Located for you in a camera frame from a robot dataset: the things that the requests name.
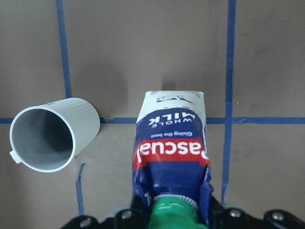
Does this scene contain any blue white milk carton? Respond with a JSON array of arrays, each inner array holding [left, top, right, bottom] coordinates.
[[132, 91, 213, 229]]

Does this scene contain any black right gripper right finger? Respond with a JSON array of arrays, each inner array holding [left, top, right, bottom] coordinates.
[[209, 197, 305, 229]]

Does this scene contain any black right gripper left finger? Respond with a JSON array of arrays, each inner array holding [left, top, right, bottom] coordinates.
[[62, 196, 150, 229]]

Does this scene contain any white ribbed mug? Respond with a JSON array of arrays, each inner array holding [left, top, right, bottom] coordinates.
[[10, 98, 100, 173]]

